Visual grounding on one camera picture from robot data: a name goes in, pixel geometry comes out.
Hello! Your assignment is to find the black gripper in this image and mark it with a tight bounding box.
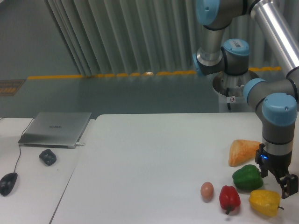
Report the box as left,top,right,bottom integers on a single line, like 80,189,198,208
255,143,299,199

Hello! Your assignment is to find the yellow bell pepper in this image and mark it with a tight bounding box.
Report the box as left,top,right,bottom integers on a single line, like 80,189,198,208
249,189,281,217

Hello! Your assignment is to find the black computer mouse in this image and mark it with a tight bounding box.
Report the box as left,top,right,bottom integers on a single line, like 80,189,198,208
0,172,18,196

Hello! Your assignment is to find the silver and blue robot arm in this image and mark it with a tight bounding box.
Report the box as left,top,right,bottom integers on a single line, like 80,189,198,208
193,0,299,198

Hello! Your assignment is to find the green bell pepper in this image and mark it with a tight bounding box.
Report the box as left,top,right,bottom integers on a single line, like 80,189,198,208
232,164,263,191

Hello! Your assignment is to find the red bell pepper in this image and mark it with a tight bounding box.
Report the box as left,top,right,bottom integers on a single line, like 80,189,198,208
219,185,241,215

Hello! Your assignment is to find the orange triangular bread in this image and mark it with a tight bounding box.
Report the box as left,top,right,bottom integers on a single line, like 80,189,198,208
228,140,261,167

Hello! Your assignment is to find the brown egg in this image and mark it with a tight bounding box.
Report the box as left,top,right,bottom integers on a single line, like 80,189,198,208
200,182,214,199

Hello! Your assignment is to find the white usb plug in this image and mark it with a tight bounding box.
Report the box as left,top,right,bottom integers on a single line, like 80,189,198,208
76,142,85,147

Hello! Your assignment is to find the white pleated curtain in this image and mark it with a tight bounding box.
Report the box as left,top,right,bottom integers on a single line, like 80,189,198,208
44,0,290,77

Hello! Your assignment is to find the black power adapter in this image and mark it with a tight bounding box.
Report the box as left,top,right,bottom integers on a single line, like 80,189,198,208
39,149,57,166

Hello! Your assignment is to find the silver laptop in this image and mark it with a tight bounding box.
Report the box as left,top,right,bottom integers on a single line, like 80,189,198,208
18,112,91,148

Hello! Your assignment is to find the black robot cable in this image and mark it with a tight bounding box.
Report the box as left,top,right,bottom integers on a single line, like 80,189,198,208
225,87,232,112

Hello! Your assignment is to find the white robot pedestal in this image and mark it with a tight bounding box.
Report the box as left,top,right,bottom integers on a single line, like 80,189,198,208
212,70,258,112

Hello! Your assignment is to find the black mouse cable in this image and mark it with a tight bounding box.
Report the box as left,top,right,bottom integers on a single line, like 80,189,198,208
13,118,36,175

